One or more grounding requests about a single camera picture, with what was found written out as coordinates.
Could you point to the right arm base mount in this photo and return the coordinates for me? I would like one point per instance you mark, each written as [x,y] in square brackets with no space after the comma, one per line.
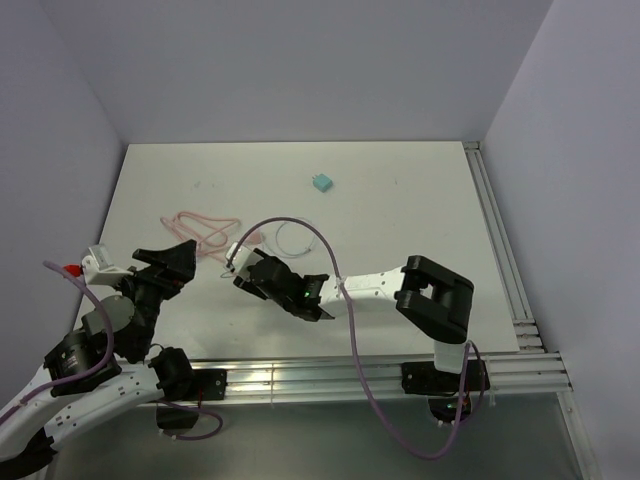
[442,389]

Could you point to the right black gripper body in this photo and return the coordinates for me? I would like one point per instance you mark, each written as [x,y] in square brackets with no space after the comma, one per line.
[245,281]

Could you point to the right aluminium rail frame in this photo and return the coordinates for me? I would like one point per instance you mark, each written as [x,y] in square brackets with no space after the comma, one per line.
[527,332]

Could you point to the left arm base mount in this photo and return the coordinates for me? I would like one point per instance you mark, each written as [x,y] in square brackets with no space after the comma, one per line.
[177,418]

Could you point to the pink power plug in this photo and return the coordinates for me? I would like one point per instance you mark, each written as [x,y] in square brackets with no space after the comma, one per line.
[255,237]

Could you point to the aluminium rail frame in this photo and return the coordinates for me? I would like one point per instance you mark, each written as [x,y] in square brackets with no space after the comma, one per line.
[527,332]
[309,419]

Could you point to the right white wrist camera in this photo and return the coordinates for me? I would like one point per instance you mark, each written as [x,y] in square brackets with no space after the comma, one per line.
[239,258]

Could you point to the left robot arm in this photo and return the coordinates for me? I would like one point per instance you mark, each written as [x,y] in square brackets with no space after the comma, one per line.
[102,368]

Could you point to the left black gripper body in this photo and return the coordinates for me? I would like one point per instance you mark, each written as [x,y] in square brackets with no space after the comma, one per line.
[149,290]

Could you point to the teal charger plug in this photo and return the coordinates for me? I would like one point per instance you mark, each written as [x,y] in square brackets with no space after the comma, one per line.
[322,182]

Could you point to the front aluminium rail frame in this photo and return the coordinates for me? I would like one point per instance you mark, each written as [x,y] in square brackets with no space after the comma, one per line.
[309,419]

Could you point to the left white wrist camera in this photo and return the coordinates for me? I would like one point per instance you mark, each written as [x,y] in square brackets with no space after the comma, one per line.
[97,268]

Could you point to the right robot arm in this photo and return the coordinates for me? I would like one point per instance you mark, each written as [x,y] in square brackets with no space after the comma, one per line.
[433,298]

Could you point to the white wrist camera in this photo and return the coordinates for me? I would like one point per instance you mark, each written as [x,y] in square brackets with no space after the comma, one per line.
[239,258]
[97,268]

